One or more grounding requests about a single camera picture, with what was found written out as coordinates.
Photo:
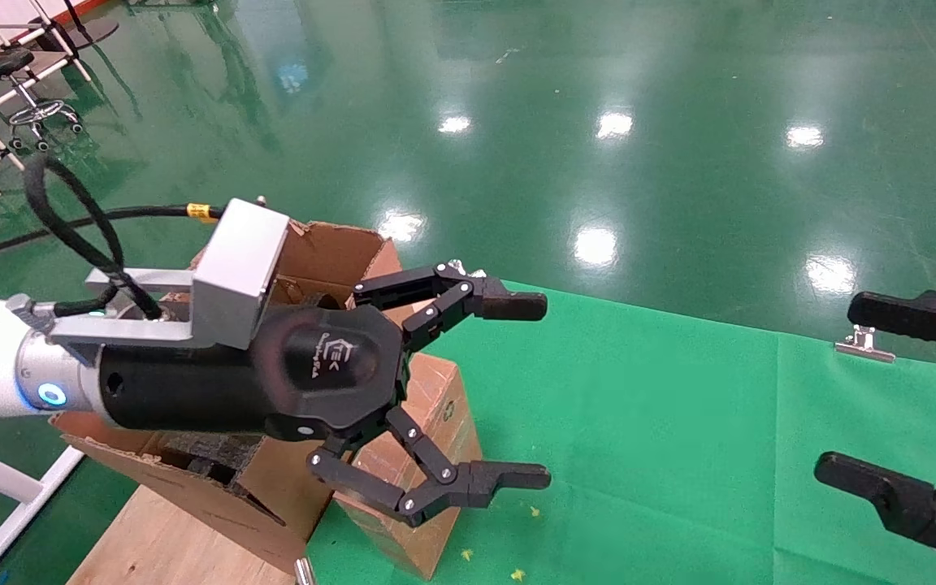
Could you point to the silver binder clip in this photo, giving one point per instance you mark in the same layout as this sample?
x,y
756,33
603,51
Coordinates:
x,y
304,573
457,266
864,348

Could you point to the green table cloth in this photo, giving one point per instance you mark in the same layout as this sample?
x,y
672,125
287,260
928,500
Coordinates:
x,y
639,447

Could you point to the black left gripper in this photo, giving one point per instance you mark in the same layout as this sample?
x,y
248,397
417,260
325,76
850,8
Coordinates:
x,y
314,374

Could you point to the black wheeled stool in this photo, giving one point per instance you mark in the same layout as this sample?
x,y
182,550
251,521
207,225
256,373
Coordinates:
x,y
1,63

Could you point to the black foam insert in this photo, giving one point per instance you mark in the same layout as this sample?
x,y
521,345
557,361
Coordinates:
x,y
216,455

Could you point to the small brown cardboard box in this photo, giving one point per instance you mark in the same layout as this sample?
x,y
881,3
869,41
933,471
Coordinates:
x,y
444,414

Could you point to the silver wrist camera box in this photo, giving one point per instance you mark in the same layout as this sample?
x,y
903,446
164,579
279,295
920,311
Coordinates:
x,y
240,260

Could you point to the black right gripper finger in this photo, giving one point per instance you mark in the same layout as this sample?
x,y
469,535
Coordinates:
x,y
915,315
899,496

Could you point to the large open cardboard carton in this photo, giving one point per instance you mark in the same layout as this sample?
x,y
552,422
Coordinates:
x,y
151,479

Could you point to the black round stand base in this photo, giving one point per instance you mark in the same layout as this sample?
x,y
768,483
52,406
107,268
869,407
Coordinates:
x,y
86,34

